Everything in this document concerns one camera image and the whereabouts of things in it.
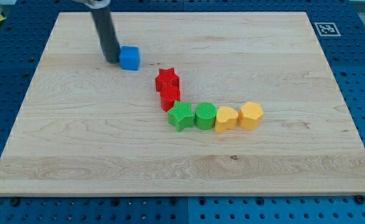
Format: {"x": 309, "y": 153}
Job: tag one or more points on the blue cube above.
{"x": 129, "y": 58}

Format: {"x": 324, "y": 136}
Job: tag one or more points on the green star block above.
{"x": 181, "y": 116}

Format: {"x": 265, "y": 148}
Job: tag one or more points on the red cylinder block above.
{"x": 168, "y": 95}

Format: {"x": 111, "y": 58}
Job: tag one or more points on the green cylinder block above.
{"x": 205, "y": 115}

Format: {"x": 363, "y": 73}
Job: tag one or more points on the red star block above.
{"x": 166, "y": 77}

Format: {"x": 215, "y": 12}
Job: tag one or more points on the light wooden board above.
{"x": 87, "y": 128}

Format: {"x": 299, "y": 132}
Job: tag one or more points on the yellow heart block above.
{"x": 226, "y": 118}

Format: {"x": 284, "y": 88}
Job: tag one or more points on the yellow hexagon block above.
{"x": 250, "y": 115}

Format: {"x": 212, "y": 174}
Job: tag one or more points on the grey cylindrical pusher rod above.
{"x": 105, "y": 29}

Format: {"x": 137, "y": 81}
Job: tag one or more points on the white fiducial marker tag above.
{"x": 327, "y": 29}

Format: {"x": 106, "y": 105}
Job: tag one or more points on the silver rod mount flange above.
{"x": 95, "y": 4}

